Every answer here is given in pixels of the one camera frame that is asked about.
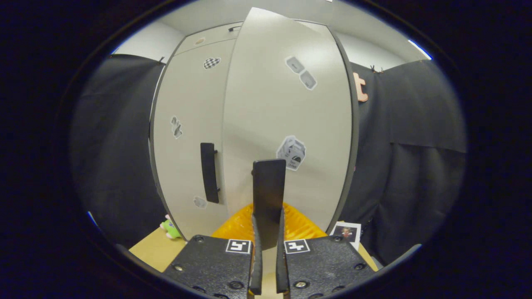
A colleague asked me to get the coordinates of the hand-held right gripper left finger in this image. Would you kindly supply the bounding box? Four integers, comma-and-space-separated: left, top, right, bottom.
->
162, 203, 263, 299

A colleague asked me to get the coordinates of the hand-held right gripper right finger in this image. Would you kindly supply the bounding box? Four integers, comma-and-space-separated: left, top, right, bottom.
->
276, 203, 377, 299

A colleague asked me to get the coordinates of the grey shoe cabinet door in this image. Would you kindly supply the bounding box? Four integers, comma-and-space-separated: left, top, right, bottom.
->
152, 38, 237, 240
222, 7, 354, 250

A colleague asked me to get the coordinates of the grey double-door shoe cabinet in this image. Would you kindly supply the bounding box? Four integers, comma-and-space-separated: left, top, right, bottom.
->
149, 19, 360, 241

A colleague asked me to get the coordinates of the grey cabinet drawer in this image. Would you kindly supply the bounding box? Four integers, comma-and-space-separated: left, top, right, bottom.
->
177, 23, 242, 54

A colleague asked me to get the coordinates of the stack of booklets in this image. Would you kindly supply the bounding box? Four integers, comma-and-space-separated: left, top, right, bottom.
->
330, 221, 362, 251

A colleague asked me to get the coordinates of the green plush toy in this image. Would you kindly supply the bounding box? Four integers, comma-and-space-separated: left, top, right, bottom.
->
160, 215, 182, 240

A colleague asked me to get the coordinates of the black backdrop cloth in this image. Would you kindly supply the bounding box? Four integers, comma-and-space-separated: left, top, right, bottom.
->
70, 54, 468, 266

